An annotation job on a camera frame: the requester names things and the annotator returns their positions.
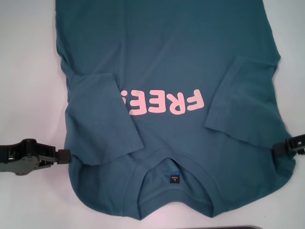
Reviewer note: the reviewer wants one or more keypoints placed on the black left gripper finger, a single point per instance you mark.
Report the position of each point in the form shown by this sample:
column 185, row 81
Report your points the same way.
column 46, row 164
column 64, row 156

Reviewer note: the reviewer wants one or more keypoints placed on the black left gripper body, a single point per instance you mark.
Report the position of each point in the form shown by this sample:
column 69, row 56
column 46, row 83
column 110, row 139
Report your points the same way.
column 16, row 159

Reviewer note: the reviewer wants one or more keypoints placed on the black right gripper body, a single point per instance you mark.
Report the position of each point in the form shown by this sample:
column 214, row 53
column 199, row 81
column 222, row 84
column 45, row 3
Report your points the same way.
column 299, row 144

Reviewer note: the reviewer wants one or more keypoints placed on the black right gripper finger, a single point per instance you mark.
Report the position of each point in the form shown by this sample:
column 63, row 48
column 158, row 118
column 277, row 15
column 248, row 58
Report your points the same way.
column 281, row 149

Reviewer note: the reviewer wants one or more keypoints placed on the blue shirt with pink print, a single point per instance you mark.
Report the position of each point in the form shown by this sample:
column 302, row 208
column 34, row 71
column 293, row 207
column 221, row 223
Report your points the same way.
column 166, row 47

